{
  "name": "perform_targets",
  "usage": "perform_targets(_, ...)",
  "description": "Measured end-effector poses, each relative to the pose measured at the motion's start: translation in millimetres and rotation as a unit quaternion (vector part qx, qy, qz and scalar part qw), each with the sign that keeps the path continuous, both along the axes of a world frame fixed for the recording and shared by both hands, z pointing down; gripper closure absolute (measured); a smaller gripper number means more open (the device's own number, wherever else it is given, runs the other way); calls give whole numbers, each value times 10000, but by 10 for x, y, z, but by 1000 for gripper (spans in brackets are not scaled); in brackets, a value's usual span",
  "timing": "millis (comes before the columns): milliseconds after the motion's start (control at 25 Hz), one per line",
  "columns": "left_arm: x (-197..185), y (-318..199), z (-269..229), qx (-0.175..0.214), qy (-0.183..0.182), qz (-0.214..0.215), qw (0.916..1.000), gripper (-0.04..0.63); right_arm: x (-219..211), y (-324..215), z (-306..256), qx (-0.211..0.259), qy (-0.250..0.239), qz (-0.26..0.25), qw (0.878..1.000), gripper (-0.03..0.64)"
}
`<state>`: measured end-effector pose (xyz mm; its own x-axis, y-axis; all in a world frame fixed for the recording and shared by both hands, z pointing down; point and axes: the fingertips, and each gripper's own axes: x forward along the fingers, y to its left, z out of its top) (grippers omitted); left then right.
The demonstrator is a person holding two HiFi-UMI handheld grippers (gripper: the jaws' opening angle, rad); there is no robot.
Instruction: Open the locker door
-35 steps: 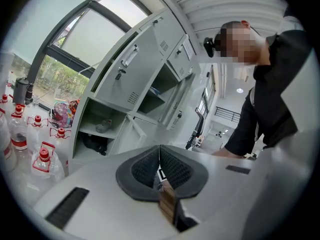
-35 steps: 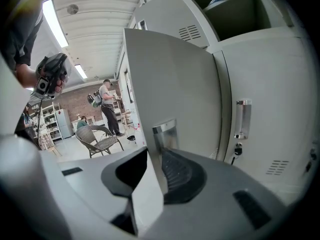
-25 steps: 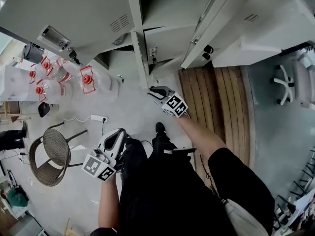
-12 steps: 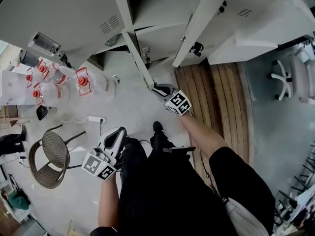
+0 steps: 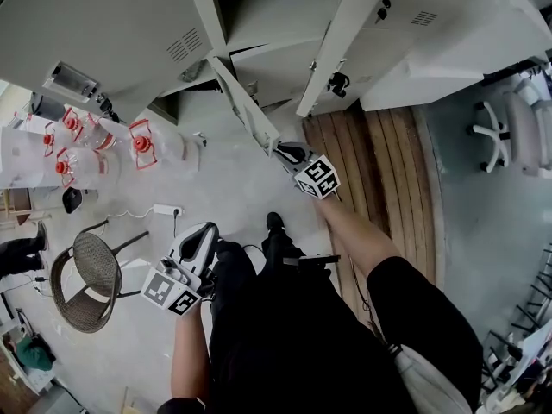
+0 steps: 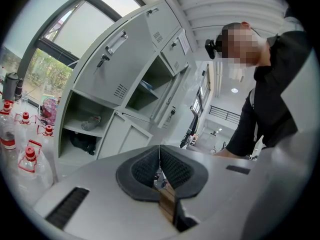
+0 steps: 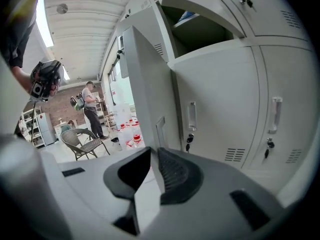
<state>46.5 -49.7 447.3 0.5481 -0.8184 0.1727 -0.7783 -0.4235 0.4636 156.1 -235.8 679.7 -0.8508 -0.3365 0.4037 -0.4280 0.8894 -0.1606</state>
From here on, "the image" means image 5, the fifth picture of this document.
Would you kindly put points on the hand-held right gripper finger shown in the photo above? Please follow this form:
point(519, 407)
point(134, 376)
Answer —
point(289, 162)
point(308, 149)

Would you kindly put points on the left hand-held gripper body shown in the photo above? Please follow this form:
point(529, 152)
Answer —
point(159, 289)

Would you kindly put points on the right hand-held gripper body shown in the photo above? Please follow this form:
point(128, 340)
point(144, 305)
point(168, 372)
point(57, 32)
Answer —
point(319, 177)

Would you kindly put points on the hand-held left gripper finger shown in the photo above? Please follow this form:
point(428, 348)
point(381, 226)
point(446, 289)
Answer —
point(190, 237)
point(207, 255)

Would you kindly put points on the grey metal locker door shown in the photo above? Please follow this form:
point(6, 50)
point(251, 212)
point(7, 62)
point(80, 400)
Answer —
point(245, 104)
point(340, 37)

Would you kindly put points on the grey metal locker cabinet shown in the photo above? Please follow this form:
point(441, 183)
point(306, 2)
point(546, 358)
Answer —
point(86, 24)

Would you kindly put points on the person's right forearm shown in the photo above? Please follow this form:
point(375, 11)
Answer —
point(353, 235)

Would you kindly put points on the person's left forearm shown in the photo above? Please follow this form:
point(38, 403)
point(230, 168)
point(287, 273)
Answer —
point(190, 360)

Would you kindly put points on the person's black trousers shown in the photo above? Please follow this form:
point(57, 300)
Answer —
point(233, 265)

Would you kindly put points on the white power strip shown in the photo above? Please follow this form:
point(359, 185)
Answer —
point(164, 209)

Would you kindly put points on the person's right black shoe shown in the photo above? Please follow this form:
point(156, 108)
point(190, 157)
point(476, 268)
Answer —
point(275, 221)

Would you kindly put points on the brown wicker chair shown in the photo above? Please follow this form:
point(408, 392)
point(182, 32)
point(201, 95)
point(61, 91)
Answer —
point(95, 257)

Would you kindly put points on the wooden slat platform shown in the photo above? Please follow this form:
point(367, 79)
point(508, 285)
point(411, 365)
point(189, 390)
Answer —
point(401, 166)

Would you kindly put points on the black flat box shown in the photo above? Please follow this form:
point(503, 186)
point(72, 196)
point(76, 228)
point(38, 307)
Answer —
point(315, 260)

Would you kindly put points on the small white black appliance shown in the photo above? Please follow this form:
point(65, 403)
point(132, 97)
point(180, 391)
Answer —
point(72, 200)

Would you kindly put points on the person's black shirt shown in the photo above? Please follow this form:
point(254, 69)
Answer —
point(302, 339)

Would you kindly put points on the cluster of clear water jugs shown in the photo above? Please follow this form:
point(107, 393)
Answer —
point(86, 162)

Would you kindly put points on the white water dispenser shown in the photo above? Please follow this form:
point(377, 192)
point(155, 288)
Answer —
point(21, 158)

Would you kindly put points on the black cylindrical bin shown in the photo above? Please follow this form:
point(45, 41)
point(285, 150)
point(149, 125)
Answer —
point(45, 106)

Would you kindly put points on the white office chair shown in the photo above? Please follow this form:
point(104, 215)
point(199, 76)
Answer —
point(524, 132)

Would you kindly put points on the black metal rack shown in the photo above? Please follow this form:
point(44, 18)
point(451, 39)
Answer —
point(515, 351)

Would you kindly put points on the white paper sheets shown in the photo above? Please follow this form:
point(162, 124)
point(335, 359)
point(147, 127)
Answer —
point(535, 347)

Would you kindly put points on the wooden frame chair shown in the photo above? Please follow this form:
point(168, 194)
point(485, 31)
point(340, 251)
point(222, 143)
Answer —
point(19, 201)

